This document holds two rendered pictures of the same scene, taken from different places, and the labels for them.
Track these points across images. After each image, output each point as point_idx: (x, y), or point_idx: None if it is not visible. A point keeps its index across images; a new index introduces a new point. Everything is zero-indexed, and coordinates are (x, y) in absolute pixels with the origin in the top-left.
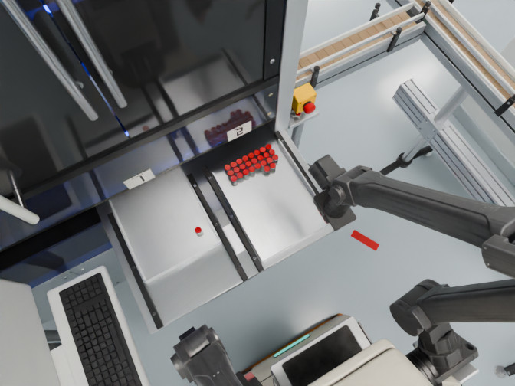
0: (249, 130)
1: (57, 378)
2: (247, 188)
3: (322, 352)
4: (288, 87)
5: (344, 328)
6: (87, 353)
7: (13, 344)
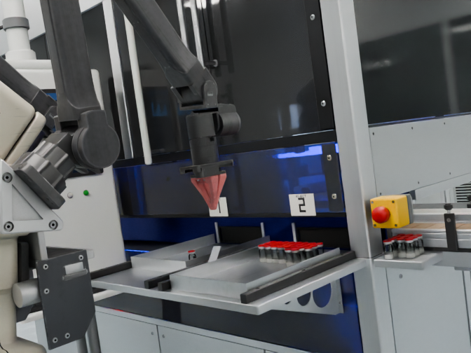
0: (312, 213)
1: None
2: (262, 265)
3: (49, 251)
4: (350, 159)
5: (78, 251)
6: None
7: (71, 231)
